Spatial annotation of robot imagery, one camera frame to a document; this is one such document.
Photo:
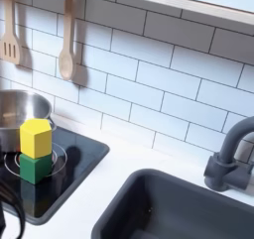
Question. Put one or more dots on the yellow toy block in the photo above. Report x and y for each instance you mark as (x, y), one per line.
(34, 139)

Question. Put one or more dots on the steel pot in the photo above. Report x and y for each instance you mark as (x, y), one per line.
(20, 107)

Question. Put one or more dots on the black stove top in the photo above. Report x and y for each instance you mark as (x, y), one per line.
(79, 157)

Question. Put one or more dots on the wooden spoon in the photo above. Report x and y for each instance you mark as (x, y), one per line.
(67, 64)

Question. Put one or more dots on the dark grey tap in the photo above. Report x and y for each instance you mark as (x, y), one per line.
(228, 143)

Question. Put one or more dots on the dark grey sink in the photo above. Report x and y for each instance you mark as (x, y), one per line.
(185, 210)

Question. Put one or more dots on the light wooden shelf board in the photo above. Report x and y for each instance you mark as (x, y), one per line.
(185, 8)

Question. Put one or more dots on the slotted wooden spatula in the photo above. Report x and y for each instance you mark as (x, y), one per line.
(10, 24)

